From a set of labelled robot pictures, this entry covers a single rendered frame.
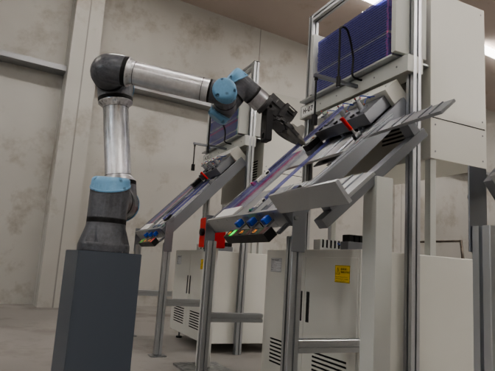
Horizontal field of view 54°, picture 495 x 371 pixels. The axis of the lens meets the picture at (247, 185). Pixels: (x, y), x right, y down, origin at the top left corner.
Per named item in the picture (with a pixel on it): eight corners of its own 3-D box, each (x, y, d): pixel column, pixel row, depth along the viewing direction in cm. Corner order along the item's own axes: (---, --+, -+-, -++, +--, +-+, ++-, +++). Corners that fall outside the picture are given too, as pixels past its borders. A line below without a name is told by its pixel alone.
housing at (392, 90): (404, 118, 189) (384, 89, 186) (330, 143, 232) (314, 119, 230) (415, 107, 192) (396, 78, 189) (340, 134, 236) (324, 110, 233)
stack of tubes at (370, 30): (388, 55, 191) (390, -7, 195) (315, 93, 237) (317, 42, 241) (412, 62, 196) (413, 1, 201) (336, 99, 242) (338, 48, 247)
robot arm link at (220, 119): (205, 105, 159) (225, 80, 161) (206, 115, 170) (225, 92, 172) (224, 119, 159) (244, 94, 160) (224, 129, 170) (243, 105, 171)
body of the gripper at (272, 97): (300, 112, 173) (275, 90, 169) (288, 130, 170) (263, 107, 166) (289, 118, 180) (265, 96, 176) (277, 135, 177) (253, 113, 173)
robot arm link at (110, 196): (80, 215, 140) (86, 169, 142) (93, 219, 153) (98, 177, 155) (122, 218, 140) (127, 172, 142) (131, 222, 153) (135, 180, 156)
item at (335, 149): (358, 159, 176) (350, 148, 176) (272, 182, 235) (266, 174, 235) (408, 110, 190) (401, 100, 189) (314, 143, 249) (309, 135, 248)
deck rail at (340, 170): (294, 225, 159) (283, 210, 158) (291, 226, 161) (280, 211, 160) (412, 110, 188) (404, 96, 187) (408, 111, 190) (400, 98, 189)
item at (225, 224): (290, 226, 161) (278, 209, 159) (216, 232, 220) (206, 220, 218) (293, 224, 161) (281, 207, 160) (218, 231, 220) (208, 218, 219)
